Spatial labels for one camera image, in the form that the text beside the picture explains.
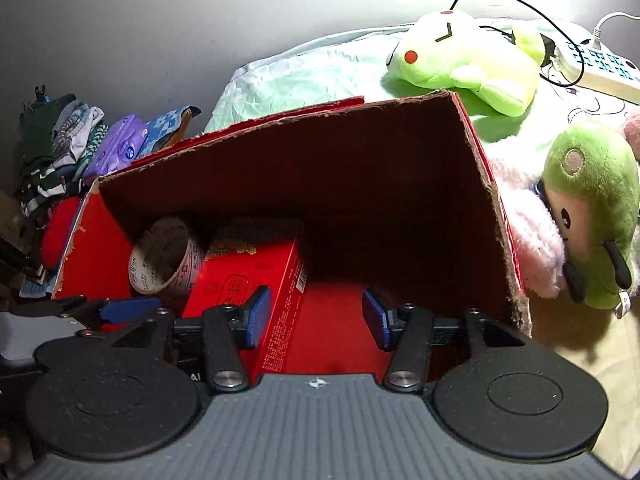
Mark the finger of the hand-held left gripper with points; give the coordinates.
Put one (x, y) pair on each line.
(130, 309)

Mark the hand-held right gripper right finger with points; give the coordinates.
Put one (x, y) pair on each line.
(375, 320)

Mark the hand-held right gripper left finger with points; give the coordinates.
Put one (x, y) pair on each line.
(257, 317)

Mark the red gift box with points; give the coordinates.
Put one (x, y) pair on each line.
(240, 270)

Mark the printed tape roll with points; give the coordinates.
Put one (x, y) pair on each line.
(192, 270)

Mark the red cardboard box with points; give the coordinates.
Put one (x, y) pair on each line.
(350, 200)

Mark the red glasses case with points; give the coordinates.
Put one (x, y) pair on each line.
(60, 230)

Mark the purple tissue pack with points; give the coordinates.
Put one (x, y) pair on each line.
(117, 147)

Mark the white pink fluffy plush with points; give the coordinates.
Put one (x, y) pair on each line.
(525, 230)

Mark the pile of folded clothes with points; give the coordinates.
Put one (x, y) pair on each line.
(50, 150)

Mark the blue checkered cloth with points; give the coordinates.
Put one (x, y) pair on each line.
(165, 127)

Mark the black clip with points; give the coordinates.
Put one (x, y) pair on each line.
(42, 96)

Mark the light green cartoon pillow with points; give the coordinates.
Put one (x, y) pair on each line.
(300, 80)

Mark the green hooded plush doll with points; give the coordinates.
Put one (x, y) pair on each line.
(595, 200)

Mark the lime green frog plush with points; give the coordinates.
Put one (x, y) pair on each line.
(450, 60)

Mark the mauve pink plush bear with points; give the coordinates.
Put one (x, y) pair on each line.
(634, 132)

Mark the black charger adapter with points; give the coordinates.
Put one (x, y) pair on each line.
(549, 50)

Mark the white power strip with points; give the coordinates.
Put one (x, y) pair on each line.
(607, 80)

